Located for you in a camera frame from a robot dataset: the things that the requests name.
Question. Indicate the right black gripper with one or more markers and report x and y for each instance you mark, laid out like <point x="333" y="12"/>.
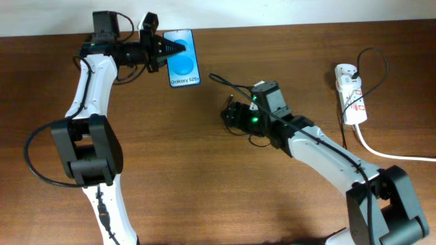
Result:
<point x="233" y="116"/>

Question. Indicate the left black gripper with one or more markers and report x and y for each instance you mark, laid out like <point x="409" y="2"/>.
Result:
<point x="152" y="46"/>

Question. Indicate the blue screen smartphone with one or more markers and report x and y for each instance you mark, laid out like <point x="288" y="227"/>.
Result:
<point x="183" y="68"/>

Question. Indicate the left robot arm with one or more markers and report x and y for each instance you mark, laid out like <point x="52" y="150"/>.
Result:
<point x="89" y="150"/>

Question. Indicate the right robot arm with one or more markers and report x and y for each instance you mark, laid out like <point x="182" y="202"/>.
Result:
<point x="382" y="204"/>

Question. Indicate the white USB charger plug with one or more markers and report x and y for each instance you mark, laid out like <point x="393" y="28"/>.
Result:
<point x="347" y="83"/>

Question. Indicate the white power strip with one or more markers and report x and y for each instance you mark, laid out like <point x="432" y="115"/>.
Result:
<point x="351" y="103"/>

